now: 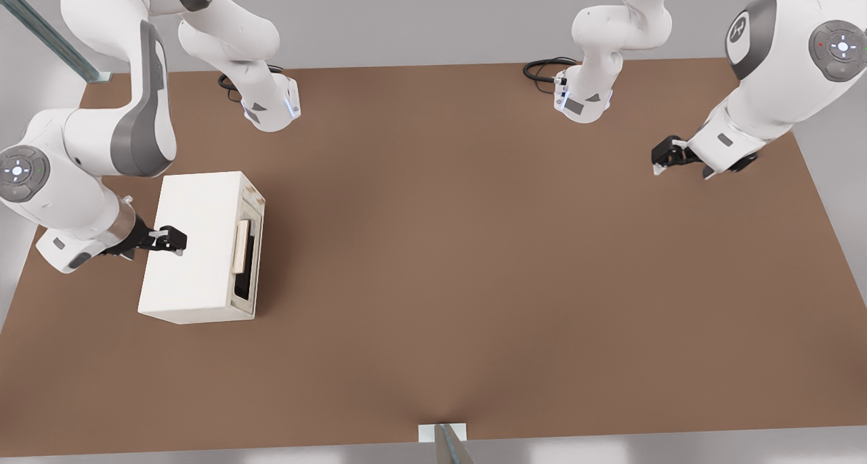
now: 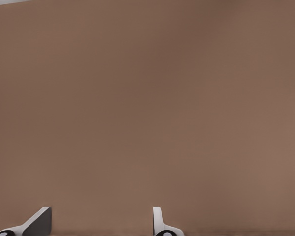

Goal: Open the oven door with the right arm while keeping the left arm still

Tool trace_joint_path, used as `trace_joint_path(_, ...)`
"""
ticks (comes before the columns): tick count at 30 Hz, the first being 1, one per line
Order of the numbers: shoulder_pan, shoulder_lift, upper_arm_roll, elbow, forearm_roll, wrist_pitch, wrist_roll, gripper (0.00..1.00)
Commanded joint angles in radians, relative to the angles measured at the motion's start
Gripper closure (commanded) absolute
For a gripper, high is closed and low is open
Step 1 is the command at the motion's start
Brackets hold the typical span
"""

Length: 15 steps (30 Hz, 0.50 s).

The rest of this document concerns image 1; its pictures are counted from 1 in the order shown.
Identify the white oven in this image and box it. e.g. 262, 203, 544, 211
138, 171, 266, 325

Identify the pale oven door handle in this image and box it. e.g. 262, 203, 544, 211
232, 220, 251, 275

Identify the black cable loop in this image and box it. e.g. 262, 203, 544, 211
217, 64, 285, 104
523, 57, 578, 96

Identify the silver frame post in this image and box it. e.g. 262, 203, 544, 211
0, 0, 112, 84
418, 423, 475, 464

